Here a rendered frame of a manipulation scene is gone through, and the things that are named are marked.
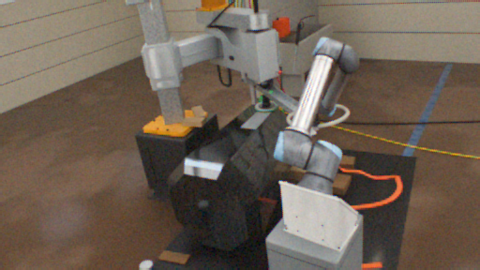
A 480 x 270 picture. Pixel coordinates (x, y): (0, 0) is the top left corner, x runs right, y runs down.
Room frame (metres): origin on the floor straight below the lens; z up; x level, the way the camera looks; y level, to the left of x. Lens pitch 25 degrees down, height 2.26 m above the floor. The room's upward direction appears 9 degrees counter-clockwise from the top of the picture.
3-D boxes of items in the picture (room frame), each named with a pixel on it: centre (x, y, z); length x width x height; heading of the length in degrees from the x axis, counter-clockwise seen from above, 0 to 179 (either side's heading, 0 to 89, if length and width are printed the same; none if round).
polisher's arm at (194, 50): (3.68, 0.37, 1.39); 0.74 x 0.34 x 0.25; 123
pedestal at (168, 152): (3.57, 0.54, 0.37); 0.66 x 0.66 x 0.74; 59
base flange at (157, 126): (3.57, 0.54, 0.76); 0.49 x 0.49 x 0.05; 59
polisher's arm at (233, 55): (3.70, -0.16, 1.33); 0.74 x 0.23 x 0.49; 31
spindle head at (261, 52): (3.43, -0.31, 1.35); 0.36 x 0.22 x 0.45; 31
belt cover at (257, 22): (3.66, -0.17, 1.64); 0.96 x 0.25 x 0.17; 31
